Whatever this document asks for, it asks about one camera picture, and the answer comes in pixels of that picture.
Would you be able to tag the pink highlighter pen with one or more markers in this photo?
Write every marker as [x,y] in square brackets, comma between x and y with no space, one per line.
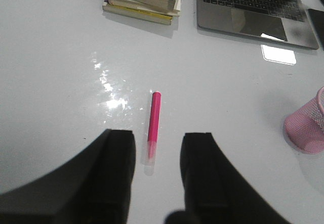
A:
[152,133]

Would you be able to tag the black mouse pad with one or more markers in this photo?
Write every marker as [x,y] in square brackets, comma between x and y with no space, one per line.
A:
[317,18]

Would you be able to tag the bottom yellow book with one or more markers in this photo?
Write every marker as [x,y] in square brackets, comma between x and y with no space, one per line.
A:
[138,14]

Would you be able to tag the middle white book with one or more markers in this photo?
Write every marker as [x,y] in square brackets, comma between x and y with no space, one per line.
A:
[144,7]

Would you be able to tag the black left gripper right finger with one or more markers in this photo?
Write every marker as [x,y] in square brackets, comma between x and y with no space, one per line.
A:
[214,191]

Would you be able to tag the pink mesh pen holder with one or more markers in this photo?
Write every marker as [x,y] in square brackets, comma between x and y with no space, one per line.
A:
[304,127]

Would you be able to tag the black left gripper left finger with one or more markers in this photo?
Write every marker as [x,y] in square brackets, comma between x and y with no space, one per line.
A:
[93,187]

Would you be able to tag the grey open laptop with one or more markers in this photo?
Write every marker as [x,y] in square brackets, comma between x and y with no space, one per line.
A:
[283,21]

